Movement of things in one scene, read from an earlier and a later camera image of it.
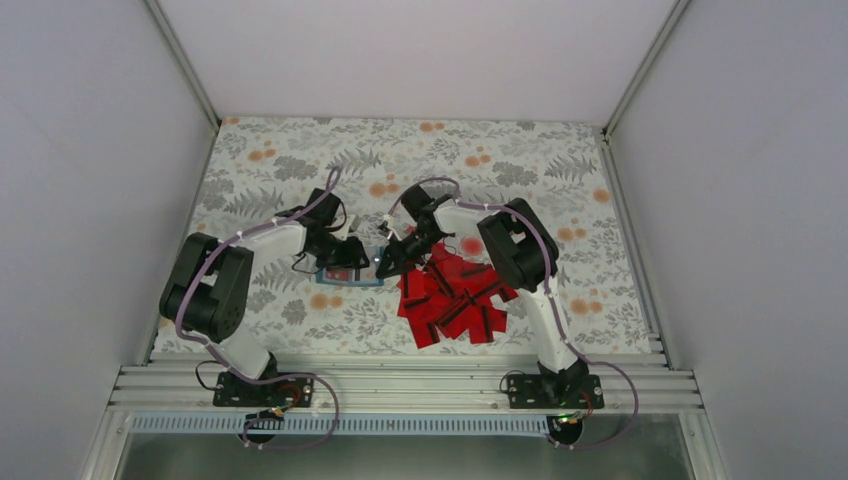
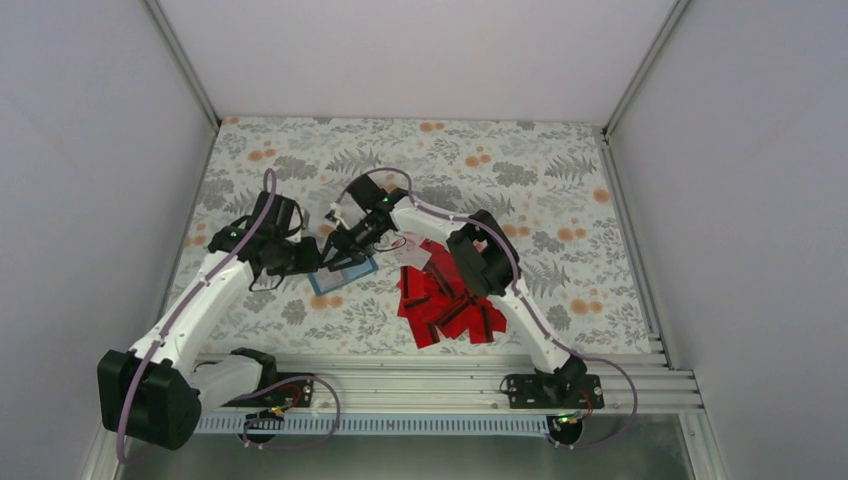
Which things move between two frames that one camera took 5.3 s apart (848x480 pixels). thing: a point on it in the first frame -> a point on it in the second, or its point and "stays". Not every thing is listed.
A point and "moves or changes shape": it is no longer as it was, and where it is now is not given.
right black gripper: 399,257 -> 347,246
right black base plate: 528,391 stays
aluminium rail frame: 403,384 stays
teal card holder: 347,275 moves or changes shape
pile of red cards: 453,297 stays
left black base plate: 231,391 stays
